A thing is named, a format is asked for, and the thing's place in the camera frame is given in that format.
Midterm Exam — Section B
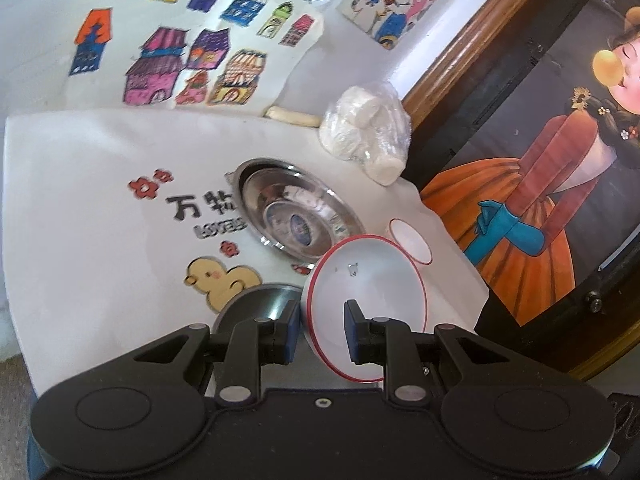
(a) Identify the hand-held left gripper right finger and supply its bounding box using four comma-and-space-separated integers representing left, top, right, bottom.
342, 299, 506, 408

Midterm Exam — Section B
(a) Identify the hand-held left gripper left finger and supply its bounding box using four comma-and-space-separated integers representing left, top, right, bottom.
132, 305, 303, 406

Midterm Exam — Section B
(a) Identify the steel bowl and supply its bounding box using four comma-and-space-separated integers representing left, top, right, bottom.
212, 283, 307, 336

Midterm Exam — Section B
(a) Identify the white red-rimmed bowl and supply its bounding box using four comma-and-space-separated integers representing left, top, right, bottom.
301, 236, 429, 384
385, 218, 433, 266

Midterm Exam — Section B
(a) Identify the small steel plate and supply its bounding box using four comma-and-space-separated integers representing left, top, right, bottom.
235, 159, 368, 262

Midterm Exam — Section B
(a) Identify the plastic bag of white rolls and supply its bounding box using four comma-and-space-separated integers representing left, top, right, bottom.
318, 85, 413, 186

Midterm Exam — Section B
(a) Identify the black furniture panel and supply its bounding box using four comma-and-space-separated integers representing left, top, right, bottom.
472, 260, 640, 376

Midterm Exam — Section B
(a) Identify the white printed tablecloth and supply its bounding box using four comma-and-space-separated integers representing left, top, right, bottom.
2, 107, 491, 406

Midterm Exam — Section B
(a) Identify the cream stick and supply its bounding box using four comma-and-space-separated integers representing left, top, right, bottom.
265, 106, 321, 128

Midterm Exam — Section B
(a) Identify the orange dress woman painting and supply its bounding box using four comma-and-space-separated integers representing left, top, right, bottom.
420, 0, 640, 328

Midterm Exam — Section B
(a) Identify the houses drawing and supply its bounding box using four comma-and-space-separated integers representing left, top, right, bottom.
65, 0, 326, 111

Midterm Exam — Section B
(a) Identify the girl with bear drawing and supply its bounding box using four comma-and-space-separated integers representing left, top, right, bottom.
340, 0, 473, 51

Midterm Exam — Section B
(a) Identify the wooden frame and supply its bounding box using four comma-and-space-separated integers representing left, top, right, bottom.
402, 0, 563, 116

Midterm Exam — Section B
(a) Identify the black frame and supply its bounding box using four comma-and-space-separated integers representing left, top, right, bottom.
410, 0, 640, 196

